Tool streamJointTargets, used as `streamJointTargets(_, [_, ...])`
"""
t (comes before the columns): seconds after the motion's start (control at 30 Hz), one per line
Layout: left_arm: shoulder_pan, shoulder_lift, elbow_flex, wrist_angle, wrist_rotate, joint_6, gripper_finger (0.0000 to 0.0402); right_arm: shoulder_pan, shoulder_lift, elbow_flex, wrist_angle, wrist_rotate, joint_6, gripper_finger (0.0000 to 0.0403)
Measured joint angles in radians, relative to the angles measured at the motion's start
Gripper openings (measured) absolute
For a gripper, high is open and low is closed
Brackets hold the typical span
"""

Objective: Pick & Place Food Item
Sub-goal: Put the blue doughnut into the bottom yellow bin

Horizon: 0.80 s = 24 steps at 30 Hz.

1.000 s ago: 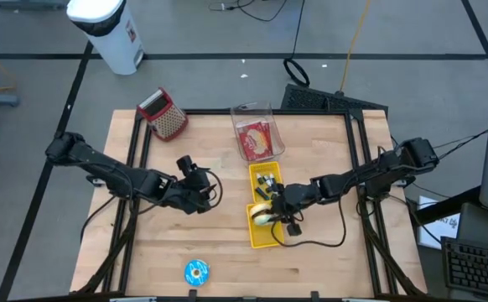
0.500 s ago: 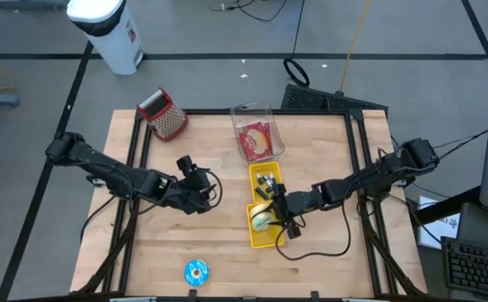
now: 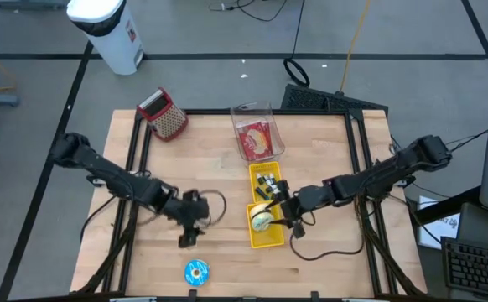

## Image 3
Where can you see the blue and black dropper bottle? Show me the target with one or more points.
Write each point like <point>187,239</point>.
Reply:
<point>262,194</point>

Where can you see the blue frosted toy donut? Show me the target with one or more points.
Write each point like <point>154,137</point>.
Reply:
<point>196,273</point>

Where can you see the black perforated computer box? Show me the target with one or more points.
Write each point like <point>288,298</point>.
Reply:
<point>332,100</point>

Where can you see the black desk bar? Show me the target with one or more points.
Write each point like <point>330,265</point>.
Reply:
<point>445,207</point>

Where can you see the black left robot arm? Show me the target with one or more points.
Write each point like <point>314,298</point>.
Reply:
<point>101,168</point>

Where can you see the red metal cheese grater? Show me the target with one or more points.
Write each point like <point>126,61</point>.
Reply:
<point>164,117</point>

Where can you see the dark dropper bottle white cap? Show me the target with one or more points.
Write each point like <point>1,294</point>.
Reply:
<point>267,179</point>

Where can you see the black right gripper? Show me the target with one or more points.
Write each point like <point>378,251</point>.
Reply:
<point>304,201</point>

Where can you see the white glue bottle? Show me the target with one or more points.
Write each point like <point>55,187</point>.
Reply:
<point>260,179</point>

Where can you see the purple dropper bottle white cap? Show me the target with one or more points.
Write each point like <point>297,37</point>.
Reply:
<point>275,191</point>

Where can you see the yellow plastic basket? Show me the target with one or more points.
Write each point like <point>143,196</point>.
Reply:
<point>253,168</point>
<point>265,240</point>

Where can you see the clear plastic bin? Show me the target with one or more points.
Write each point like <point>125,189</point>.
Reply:
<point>235,138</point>

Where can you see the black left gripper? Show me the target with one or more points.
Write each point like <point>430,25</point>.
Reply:
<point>187,207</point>

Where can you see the black computer keyboard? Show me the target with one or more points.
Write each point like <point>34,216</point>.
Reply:
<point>479,268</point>

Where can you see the black aluminium table frame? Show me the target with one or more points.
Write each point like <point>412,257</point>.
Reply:
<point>210,112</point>

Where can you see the white trash can black bag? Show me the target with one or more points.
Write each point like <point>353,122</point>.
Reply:
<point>110,42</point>

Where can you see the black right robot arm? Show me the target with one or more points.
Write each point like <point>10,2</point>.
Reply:
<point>378,176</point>

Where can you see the white paper sheet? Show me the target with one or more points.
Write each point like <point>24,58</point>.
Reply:
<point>437,230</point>

